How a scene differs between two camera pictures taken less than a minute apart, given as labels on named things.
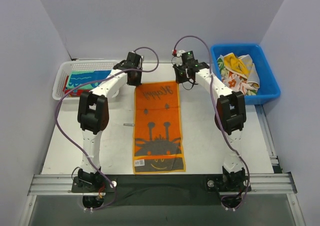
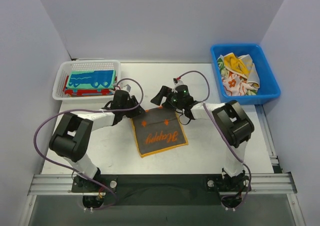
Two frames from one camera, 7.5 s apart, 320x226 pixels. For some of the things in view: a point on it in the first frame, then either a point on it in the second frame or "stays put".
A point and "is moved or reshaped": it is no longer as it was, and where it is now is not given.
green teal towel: x=76 y=78 stays put
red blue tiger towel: x=75 y=93 stays put
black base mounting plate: x=178 y=190 stays put
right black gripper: x=181 y=75 → x=164 y=97
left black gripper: x=135 y=78 → x=135 y=105
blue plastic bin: x=269 y=90 stays put
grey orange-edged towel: x=158 y=146 is moved or reshaped
